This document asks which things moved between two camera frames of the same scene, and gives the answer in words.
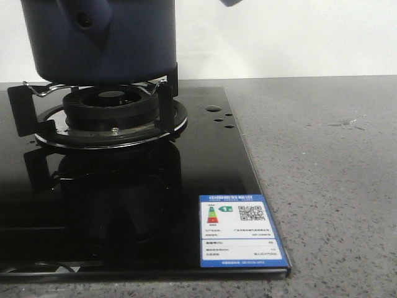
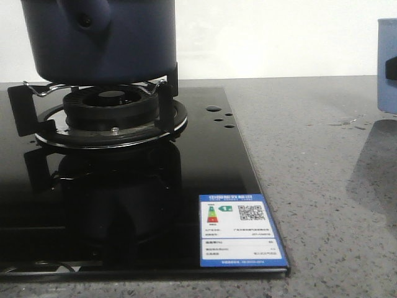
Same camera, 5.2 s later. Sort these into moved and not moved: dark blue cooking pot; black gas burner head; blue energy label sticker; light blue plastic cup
Moved: light blue plastic cup
Not moved: blue energy label sticker; black gas burner head; dark blue cooking pot
